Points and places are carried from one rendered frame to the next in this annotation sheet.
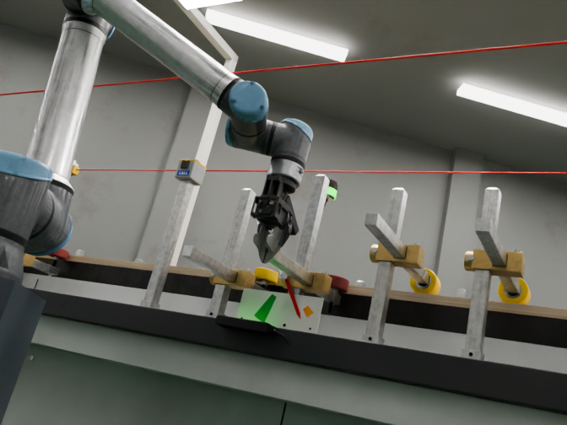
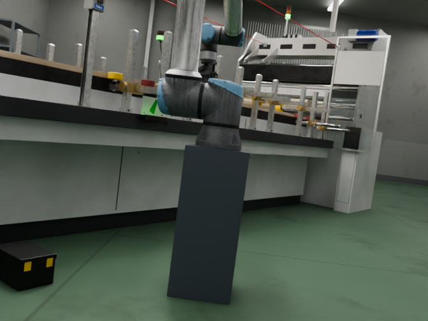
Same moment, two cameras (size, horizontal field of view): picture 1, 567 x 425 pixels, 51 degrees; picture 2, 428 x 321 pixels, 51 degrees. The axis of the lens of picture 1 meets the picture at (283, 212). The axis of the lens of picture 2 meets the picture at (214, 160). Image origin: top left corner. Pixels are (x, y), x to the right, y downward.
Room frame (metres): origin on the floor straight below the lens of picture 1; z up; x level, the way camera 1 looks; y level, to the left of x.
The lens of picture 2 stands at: (1.10, 2.42, 0.68)
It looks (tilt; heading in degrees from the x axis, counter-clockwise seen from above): 4 degrees down; 275
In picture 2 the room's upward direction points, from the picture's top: 7 degrees clockwise
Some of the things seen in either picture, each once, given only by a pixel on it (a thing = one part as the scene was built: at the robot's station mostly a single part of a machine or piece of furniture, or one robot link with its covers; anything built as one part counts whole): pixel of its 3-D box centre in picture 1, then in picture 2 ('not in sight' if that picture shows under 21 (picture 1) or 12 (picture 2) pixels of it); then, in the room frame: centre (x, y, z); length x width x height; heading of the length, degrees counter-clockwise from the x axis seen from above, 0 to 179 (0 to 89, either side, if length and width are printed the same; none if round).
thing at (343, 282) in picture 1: (332, 294); (147, 89); (1.78, -0.21, 0.85); 0.08 x 0.08 x 0.11
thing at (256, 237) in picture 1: (260, 242); not in sight; (1.41, 0.04, 0.86); 0.06 x 0.03 x 0.09; 148
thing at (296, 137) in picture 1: (291, 146); (209, 40); (1.41, 0.02, 1.13); 0.10 x 0.09 x 0.12; 89
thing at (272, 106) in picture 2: not in sight; (271, 110); (1.01, -1.15, 0.87); 0.04 x 0.04 x 0.48; 58
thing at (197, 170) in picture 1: (190, 173); (94, 4); (1.93, 0.34, 1.18); 0.07 x 0.07 x 0.08; 58
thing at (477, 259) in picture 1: (494, 263); not in sight; (1.39, -0.53, 0.95); 0.14 x 0.06 x 0.05; 58
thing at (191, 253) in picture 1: (229, 276); (139, 89); (1.74, 0.11, 0.83); 0.44 x 0.03 x 0.04; 148
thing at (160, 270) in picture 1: (168, 243); (88, 58); (1.93, 0.35, 0.93); 0.05 x 0.05 x 0.45; 58
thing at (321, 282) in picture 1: (306, 282); not in sight; (1.65, -0.11, 0.85); 0.14 x 0.06 x 0.05; 58
